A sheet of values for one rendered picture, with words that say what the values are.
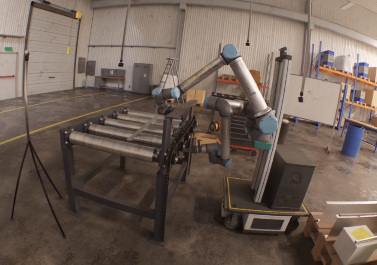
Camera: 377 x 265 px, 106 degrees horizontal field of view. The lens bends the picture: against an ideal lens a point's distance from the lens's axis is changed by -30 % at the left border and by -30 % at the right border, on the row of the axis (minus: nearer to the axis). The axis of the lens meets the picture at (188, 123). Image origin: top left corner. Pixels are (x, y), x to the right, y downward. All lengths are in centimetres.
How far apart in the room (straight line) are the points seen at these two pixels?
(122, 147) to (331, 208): 203
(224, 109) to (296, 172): 92
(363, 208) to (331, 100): 415
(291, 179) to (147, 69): 1105
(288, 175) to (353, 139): 471
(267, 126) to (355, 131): 515
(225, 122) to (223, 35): 1069
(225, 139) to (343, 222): 136
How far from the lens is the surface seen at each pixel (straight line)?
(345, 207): 237
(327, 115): 623
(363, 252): 197
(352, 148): 658
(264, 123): 151
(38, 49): 1184
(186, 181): 293
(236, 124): 404
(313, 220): 232
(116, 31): 1415
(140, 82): 1237
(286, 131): 544
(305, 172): 205
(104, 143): 165
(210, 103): 170
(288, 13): 1260
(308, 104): 618
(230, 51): 152
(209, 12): 1262
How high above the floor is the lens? 147
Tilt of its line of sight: 14 degrees down
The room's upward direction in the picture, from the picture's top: 7 degrees clockwise
